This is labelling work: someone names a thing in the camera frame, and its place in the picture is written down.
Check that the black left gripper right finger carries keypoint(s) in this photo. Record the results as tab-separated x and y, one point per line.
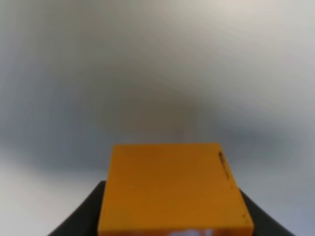
264	224

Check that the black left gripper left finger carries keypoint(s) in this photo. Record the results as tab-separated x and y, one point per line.
84	220

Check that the orange cube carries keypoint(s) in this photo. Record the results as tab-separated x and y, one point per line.
172	190

